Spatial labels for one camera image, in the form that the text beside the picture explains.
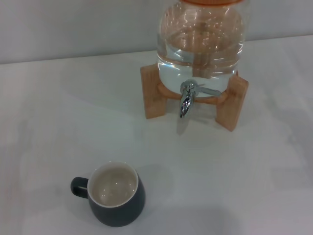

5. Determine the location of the wooden dispenser stand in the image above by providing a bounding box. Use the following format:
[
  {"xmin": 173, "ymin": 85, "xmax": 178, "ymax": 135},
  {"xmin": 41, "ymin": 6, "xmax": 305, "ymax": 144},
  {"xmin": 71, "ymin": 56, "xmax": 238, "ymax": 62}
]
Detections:
[{"xmin": 140, "ymin": 64, "xmax": 249, "ymax": 133}]

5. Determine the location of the chrome faucet with lever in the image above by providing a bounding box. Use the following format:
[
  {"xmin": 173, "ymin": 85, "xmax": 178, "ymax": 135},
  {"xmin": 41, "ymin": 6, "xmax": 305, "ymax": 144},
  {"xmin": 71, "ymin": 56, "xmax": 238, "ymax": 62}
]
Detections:
[{"xmin": 178, "ymin": 79, "xmax": 222, "ymax": 119}]

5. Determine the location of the black ceramic cup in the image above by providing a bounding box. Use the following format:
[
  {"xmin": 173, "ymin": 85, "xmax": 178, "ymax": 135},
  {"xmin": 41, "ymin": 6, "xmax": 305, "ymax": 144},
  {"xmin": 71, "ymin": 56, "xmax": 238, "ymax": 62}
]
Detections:
[{"xmin": 70, "ymin": 161, "xmax": 147, "ymax": 227}]

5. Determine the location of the glass water dispenser jar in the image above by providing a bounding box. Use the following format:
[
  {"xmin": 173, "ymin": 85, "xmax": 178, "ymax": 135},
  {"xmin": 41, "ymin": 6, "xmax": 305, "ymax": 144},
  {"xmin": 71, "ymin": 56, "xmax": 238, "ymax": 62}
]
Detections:
[{"xmin": 156, "ymin": 0, "xmax": 251, "ymax": 98}]

